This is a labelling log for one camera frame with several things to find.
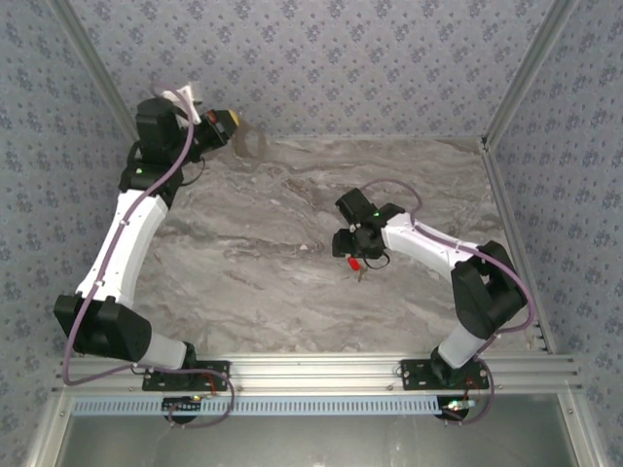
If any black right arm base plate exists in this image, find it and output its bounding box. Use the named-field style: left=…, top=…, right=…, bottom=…
left=399, top=358, right=491, bottom=392

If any pale slotted cable duct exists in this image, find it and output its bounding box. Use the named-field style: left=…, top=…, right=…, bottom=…
left=71, top=394, right=452, bottom=417

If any wide grooved aluminium rail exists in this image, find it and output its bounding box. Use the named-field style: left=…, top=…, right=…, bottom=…
left=51, top=353, right=583, bottom=394

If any grey sheet metal panel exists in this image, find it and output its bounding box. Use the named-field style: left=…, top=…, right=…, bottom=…
left=53, top=394, right=580, bottom=467

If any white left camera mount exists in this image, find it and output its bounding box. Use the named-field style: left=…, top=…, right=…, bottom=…
left=163, top=86, right=202, bottom=124

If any thin aluminium rail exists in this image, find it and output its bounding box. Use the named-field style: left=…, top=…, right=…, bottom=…
left=265, top=136, right=486, bottom=146

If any aluminium frame post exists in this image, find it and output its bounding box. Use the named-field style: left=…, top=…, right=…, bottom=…
left=481, top=0, right=583, bottom=150
left=48, top=0, right=148, bottom=153

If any short aluminium frame leg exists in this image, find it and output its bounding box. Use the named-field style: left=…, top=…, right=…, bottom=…
left=23, top=393, right=74, bottom=467
left=557, top=393, right=607, bottom=467

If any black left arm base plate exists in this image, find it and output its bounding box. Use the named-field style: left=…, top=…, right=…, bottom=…
left=141, top=359, right=231, bottom=392

